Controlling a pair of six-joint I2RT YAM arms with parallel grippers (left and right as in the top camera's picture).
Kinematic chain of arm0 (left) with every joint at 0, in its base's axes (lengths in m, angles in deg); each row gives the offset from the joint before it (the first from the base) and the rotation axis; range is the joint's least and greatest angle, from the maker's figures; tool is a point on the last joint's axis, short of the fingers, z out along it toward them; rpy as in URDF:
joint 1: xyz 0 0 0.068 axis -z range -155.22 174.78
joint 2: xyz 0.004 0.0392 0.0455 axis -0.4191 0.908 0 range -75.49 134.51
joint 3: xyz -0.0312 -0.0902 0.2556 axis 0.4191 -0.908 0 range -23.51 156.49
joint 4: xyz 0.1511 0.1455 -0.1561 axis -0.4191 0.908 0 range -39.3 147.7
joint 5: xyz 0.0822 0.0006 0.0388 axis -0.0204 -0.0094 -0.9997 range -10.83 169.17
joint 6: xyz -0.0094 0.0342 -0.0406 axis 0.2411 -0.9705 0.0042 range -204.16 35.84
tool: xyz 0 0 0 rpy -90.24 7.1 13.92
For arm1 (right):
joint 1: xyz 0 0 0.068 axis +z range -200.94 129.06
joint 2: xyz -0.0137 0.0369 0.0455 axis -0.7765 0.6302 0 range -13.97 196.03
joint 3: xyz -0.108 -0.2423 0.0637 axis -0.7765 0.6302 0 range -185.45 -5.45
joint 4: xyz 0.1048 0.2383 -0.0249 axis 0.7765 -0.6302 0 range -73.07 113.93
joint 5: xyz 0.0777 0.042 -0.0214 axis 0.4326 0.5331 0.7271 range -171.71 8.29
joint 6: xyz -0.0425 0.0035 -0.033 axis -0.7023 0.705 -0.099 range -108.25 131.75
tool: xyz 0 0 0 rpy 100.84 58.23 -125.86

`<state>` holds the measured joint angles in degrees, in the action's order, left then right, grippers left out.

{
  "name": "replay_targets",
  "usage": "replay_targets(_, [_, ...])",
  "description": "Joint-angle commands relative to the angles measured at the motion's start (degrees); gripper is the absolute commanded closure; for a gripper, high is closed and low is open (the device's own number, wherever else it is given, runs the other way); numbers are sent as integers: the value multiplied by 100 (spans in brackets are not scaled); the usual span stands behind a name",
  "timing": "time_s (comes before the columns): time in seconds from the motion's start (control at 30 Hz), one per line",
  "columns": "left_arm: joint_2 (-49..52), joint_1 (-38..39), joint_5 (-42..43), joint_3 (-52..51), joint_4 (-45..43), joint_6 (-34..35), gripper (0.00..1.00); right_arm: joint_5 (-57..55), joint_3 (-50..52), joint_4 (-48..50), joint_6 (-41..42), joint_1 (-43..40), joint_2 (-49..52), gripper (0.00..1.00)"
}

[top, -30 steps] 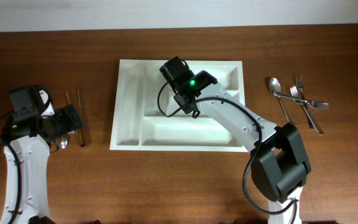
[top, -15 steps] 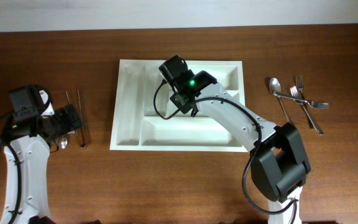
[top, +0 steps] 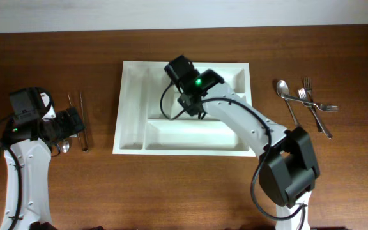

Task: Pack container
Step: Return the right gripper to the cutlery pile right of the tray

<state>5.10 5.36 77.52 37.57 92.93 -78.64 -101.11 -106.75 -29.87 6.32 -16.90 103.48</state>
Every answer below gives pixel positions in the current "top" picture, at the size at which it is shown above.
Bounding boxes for steel fork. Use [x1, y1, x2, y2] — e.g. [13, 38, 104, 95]
[302, 77, 323, 133]
[298, 88, 333, 139]

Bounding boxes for steel fork crosswise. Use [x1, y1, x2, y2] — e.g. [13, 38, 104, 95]
[280, 93, 339, 112]

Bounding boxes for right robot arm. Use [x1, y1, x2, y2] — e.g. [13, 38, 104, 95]
[164, 56, 320, 229]

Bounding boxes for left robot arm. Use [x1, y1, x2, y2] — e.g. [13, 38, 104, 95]
[0, 87, 85, 229]

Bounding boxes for white plastic knife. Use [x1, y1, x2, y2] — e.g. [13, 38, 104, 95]
[40, 93, 56, 119]

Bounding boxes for long metal tongs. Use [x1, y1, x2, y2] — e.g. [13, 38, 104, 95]
[77, 91, 89, 153]

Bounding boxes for small steel teaspoon lower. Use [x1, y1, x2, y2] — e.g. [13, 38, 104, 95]
[59, 140, 70, 153]

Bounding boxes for white cutlery tray organizer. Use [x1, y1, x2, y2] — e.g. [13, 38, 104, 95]
[112, 61, 255, 157]

